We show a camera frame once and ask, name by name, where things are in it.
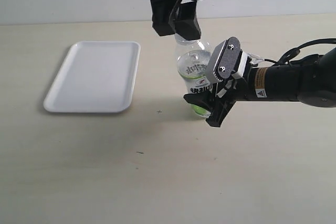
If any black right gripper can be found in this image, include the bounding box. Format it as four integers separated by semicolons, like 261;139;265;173
183;68;256;127

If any clear plastic drink bottle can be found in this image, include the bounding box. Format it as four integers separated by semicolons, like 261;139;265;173
175;35;214;118

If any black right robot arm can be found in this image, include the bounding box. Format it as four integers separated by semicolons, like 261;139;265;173
184;49;335;127

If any white rectangular plastic tray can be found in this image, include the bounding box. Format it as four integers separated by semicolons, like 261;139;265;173
44;41;141;113

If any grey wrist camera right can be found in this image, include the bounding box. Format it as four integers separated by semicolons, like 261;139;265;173
205;37;248;83

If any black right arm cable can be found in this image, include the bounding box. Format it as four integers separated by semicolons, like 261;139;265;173
251;37;336;65

